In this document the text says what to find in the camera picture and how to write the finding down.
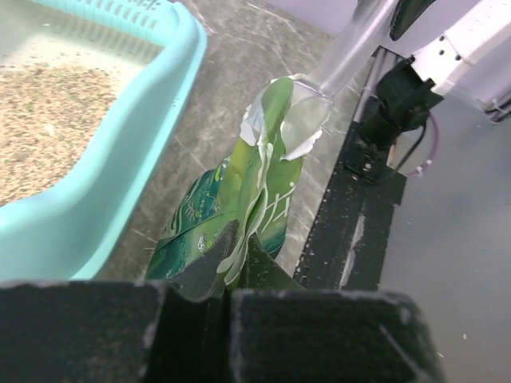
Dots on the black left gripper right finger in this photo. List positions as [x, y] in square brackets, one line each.
[280, 332]

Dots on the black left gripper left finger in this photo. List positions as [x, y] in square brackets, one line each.
[173, 330]

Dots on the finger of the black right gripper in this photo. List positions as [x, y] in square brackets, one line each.
[405, 15]

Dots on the clear plastic scoop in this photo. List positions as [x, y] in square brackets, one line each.
[346, 54]

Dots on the teal litter box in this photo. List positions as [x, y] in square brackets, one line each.
[69, 231]

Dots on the green litter bag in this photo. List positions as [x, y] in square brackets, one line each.
[253, 185]

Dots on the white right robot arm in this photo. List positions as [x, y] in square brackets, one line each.
[408, 92]

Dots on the cat litter pile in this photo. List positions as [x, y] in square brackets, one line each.
[49, 114]

